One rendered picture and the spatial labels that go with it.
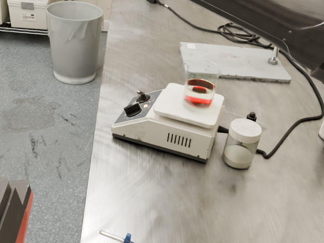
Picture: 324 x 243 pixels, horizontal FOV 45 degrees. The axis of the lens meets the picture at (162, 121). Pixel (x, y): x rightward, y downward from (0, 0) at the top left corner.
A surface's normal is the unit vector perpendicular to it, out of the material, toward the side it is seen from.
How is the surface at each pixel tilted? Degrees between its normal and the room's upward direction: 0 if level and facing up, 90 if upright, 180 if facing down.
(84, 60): 94
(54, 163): 0
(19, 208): 79
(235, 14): 106
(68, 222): 0
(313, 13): 20
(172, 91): 0
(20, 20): 92
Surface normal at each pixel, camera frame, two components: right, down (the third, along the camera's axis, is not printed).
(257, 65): 0.12, -0.82
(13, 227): 1.00, -0.10
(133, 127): -0.29, 0.51
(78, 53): 0.35, 0.61
